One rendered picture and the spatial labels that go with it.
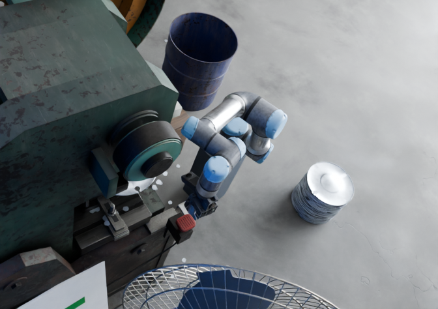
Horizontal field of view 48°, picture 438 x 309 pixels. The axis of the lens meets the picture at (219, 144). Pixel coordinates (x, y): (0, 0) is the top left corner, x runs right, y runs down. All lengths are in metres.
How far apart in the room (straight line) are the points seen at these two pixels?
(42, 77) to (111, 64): 0.18
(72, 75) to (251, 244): 1.81
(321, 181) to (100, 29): 1.83
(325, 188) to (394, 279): 0.68
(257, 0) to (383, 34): 1.13
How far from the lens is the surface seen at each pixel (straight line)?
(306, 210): 2.97
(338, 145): 3.48
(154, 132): 1.30
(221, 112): 1.78
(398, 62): 4.38
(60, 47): 1.36
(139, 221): 1.97
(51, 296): 2.01
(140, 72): 1.32
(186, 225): 1.93
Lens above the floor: 2.47
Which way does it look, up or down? 52 degrees down
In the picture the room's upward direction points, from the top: 25 degrees clockwise
